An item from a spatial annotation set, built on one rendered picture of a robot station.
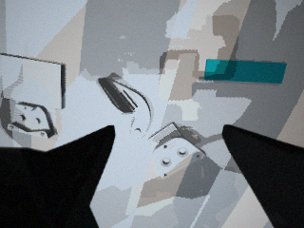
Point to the teal flat bar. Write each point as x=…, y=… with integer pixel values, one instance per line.
x=244, y=71

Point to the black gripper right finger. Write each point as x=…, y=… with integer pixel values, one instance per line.
x=275, y=172

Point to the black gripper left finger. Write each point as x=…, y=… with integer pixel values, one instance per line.
x=63, y=180

